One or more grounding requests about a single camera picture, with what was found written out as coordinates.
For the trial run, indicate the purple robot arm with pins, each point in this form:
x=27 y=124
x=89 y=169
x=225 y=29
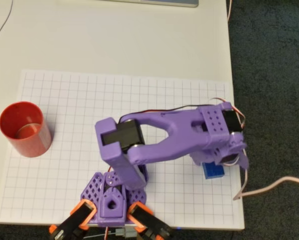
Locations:
x=189 y=135

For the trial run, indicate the white grid paper sheet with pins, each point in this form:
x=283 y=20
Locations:
x=64 y=175

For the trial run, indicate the red cup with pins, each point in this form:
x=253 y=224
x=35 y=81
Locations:
x=30 y=140

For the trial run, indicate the silver laptop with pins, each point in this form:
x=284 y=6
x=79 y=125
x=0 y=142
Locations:
x=129 y=2

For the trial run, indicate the blue toy brick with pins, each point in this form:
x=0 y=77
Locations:
x=214 y=171

